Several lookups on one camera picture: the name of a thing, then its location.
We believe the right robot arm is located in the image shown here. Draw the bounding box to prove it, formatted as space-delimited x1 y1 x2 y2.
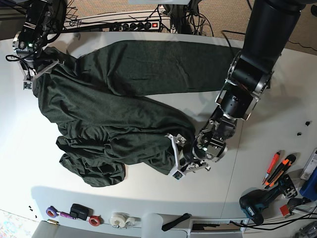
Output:
5 0 67 91

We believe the white power strip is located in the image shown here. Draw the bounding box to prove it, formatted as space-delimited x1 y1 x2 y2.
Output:
109 21 159 32

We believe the blue box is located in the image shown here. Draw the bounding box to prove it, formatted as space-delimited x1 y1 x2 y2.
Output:
300 169 317 201

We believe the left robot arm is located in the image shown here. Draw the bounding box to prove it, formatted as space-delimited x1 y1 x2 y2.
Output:
168 0 309 180

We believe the dark green t-shirt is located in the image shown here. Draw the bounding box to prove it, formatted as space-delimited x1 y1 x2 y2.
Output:
34 40 238 187

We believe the black action camera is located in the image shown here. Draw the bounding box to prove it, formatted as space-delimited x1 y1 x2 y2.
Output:
69 204 90 221

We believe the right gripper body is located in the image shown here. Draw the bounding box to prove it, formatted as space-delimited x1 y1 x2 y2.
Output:
20 53 64 91

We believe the black marker pen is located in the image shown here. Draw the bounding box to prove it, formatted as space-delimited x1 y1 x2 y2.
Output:
161 213 191 232

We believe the black orange utility knife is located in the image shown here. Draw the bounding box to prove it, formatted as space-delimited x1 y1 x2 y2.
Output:
264 154 297 189

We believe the white tape roll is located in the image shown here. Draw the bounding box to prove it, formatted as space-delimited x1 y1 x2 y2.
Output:
109 213 140 229

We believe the red tape roll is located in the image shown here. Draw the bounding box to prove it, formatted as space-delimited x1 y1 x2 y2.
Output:
89 216 102 227

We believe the purple tape roll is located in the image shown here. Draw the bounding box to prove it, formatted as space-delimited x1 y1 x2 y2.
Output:
46 206 58 218

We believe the teal cordless drill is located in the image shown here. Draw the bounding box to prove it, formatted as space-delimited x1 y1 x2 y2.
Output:
239 174 299 226

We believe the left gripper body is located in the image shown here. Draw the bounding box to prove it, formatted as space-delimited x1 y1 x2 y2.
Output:
165 133 228 182

